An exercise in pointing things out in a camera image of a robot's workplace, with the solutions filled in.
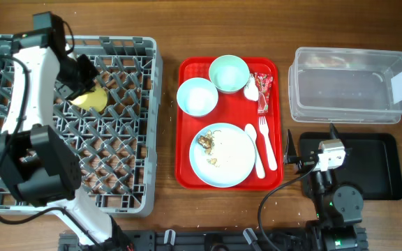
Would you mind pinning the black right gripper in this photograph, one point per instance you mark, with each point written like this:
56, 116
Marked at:
305, 162

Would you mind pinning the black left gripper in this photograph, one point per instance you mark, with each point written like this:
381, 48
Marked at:
93, 73

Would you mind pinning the yellow plastic cup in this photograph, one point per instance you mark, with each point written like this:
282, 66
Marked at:
96, 98

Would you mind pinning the mint green bowl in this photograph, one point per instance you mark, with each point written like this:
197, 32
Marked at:
229, 73

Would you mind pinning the light blue bowl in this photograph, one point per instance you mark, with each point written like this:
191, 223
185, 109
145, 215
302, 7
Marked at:
197, 97

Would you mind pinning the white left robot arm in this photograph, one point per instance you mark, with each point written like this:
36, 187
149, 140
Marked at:
36, 166

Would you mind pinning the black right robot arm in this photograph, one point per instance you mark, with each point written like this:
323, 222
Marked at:
338, 206

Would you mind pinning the grey dishwasher rack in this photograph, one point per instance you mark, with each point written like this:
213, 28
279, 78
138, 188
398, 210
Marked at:
116, 147

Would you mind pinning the white plastic fork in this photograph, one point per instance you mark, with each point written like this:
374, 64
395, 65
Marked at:
264, 130

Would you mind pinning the clear plastic bin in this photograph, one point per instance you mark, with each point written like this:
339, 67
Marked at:
343, 85

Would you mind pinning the white plastic spoon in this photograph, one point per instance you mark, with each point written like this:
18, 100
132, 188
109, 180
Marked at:
259, 168

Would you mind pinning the black plastic tray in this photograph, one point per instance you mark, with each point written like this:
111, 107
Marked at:
373, 166

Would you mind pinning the crumpled white napkin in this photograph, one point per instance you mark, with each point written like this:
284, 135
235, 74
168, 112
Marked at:
250, 90

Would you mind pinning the red snack wrapper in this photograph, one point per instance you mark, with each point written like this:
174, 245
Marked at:
264, 83

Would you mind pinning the red plastic tray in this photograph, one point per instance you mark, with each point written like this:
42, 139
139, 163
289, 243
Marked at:
236, 110

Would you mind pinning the light blue plate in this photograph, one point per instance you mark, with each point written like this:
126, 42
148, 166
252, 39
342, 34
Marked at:
235, 152

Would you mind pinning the food scraps on plate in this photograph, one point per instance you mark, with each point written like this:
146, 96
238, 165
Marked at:
207, 142

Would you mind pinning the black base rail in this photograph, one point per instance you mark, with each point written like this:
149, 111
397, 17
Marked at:
285, 239

